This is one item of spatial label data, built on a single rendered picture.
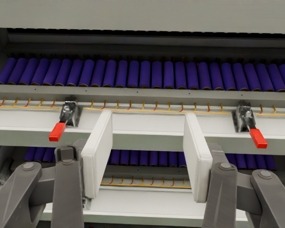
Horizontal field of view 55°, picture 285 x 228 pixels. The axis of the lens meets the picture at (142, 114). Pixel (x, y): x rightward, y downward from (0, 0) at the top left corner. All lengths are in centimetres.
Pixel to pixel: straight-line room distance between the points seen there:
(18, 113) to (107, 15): 23
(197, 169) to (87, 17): 25
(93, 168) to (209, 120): 31
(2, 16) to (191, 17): 23
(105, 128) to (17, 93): 31
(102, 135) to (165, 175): 40
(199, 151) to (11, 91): 38
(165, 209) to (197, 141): 40
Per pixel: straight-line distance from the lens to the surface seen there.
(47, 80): 49
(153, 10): 34
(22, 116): 47
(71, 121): 44
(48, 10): 37
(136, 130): 42
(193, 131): 18
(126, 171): 56
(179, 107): 44
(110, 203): 56
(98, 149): 16
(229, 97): 45
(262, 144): 38
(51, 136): 37
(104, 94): 44
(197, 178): 16
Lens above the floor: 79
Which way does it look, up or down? 33 degrees down
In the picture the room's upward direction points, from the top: 1 degrees clockwise
